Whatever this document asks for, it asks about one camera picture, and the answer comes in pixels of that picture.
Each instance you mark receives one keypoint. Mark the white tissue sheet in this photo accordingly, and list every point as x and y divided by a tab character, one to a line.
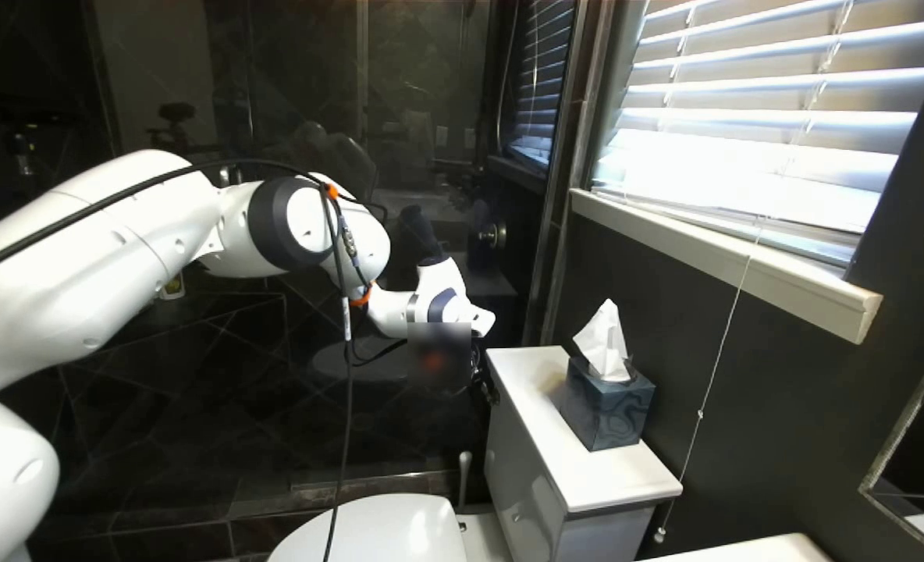
604	337

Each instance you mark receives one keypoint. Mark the dark blue tissue box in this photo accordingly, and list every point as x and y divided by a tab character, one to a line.
605	409

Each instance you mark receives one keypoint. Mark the white toilet tank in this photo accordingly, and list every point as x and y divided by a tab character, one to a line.
526	489

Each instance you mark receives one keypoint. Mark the dark shower valve knob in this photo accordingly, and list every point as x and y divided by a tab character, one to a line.
490	241

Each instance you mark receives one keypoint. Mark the white window sill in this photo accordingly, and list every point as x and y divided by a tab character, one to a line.
713	261

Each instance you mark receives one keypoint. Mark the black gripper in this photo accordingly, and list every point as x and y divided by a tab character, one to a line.
450	355

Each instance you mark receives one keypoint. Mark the white toilet brush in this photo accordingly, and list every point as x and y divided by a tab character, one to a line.
467	472

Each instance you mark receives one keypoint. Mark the dark shower bench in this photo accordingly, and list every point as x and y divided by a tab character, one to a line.
493	283

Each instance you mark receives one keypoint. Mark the large white window blind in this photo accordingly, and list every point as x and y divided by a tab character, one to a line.
775	112

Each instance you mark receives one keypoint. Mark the round dark shower stool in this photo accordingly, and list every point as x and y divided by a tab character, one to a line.
379	366

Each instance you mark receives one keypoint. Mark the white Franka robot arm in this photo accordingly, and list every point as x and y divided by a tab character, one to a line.
98	252

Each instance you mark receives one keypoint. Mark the white toilet seat lid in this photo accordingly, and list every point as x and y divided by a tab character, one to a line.
399	531

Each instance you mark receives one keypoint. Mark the white toilet tank lid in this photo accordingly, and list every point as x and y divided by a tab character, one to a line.
544	415

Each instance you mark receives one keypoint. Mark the white shampoo bottle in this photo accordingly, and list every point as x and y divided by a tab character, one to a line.
173	287

